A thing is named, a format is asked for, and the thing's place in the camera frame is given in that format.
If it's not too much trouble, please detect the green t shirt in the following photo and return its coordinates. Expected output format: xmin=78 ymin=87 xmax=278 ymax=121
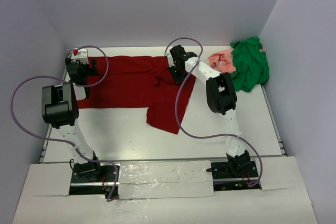
xmin=230 ymin=37 xmax=270 ymax=92

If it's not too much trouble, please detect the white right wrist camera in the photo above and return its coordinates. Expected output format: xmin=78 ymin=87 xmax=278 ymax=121
xmin=163 ymin=51 xmax=175 ymax=67

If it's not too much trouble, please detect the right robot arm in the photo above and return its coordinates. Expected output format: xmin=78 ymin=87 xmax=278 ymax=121
xmin=164 ymin=45 xmax=251 ymax=178

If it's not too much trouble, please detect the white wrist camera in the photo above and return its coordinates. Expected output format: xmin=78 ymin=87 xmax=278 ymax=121
xmin=70 ymin=49 xmax=89 ymax=64
xmin=163 ymin=51 xmax=175 ymax=67

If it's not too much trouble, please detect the white taped cover plate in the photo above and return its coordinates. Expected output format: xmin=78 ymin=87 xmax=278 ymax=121
xmin=118 ymin=161 xmax=214 ymax=199

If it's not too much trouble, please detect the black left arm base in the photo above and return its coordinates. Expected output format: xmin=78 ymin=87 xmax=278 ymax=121
xmin=69 ymin=159 xmax=119 ymax=199

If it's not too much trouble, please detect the aluminium table frame rail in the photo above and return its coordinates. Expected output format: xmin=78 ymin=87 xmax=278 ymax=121
xmin=261 ymin=85 xmax=287 ymax=156

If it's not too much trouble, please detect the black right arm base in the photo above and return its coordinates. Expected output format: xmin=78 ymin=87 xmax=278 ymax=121
xmin=206 ymin=161 xmax=261 ymax=191

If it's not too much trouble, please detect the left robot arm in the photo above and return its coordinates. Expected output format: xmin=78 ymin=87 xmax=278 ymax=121
xmin=41 ymin=59 xmax=103 ymax=182

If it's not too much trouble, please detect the red t shirt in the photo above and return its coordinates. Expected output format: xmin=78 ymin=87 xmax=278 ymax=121
xmin=78 ymin=56 xmax=196 ymax=134

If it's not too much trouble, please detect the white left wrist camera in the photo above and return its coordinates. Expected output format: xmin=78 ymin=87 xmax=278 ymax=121
xmin=70 ymin=49 xmax=89 ymax=64

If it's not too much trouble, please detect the pink t shirt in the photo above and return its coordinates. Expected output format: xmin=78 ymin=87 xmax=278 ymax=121
xmin=207 ymin=48 xmax=264 ymax=75

